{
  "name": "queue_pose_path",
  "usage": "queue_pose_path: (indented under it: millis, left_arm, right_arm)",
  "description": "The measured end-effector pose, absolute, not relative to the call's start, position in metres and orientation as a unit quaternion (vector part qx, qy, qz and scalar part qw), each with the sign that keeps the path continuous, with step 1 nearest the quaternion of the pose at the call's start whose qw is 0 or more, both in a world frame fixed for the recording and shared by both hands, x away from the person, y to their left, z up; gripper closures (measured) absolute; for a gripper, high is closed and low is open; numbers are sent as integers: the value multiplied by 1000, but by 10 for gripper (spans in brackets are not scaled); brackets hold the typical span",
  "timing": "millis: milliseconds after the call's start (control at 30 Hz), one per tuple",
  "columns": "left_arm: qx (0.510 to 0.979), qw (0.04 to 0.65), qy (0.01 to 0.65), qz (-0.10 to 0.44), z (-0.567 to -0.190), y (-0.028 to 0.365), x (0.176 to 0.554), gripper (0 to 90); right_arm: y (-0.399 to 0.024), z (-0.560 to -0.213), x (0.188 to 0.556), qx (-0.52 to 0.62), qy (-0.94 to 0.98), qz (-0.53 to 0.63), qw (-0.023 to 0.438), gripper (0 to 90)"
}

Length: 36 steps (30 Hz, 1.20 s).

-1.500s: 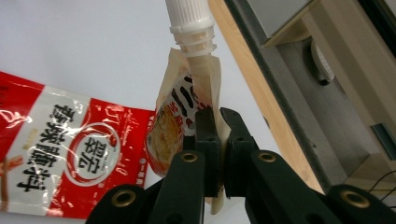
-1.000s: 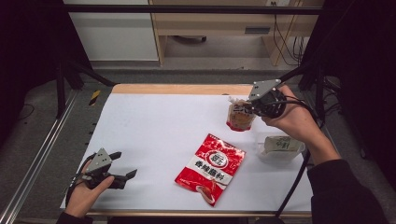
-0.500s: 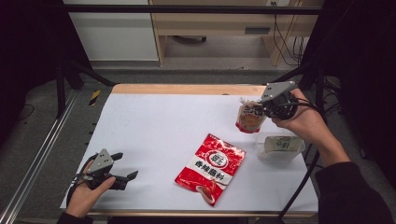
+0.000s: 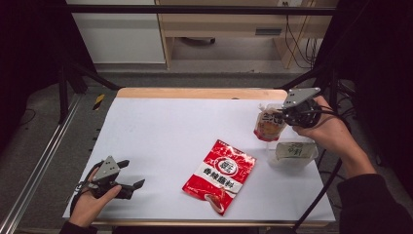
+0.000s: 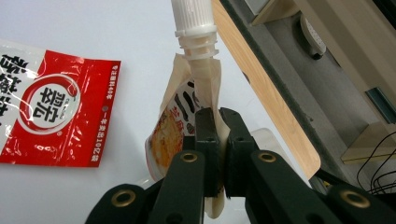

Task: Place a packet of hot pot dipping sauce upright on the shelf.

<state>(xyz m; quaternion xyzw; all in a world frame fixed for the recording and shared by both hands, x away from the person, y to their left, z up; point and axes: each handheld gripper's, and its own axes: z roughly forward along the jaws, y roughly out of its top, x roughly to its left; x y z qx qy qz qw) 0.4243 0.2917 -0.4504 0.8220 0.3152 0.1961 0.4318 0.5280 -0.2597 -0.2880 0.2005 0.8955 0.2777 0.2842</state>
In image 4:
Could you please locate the orange spout pouch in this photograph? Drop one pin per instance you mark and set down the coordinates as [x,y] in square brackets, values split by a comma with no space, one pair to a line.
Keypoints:
[268,126]

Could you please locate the black horizontal frame bar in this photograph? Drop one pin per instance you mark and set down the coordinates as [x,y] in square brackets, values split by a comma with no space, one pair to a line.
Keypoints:
[195,9]

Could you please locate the red and white seasoning packet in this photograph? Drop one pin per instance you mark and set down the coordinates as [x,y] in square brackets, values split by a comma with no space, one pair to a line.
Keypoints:
[217,175]

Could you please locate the white cabinet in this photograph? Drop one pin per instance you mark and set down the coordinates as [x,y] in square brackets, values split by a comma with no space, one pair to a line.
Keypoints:
[120,39]

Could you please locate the person's right hand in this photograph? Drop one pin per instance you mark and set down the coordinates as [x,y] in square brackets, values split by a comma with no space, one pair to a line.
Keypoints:
[328,133]

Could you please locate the black metal stand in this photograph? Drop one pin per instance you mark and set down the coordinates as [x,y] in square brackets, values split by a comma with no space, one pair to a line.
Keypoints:
[63,94]
[333,87]

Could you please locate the green and gold sauce packet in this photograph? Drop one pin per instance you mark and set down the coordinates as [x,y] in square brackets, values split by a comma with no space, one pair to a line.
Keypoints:
[297,151]

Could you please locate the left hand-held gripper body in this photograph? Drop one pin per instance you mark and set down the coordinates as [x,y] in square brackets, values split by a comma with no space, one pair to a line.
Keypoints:
[107,169]

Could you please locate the clear plastic container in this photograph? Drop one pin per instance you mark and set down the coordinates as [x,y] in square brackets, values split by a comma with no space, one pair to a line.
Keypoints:
[285,164]

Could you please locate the black curtain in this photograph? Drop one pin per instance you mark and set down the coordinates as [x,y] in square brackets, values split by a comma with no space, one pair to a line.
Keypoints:
[380,81]
[29,65]

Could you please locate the wooden table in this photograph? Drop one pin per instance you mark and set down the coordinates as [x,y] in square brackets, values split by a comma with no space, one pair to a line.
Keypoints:
[195,93]

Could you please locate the light wooden desk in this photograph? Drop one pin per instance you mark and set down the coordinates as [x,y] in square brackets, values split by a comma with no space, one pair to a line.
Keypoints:
[227,24]

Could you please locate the yellow and black floor tape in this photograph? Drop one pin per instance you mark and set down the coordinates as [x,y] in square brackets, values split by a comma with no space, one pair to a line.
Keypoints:
[99,101]

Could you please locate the grey desk label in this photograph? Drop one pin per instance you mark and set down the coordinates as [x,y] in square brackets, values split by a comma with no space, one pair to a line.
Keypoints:
[268,31]

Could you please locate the white table cover sheet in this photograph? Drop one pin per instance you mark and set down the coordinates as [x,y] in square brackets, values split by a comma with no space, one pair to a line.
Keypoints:
[168,130]

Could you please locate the person's left hand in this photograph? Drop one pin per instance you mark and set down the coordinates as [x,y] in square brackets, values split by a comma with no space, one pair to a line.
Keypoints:
[87,204]

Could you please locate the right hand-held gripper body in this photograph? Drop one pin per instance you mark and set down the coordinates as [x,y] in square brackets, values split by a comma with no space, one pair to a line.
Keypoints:
[300,110]

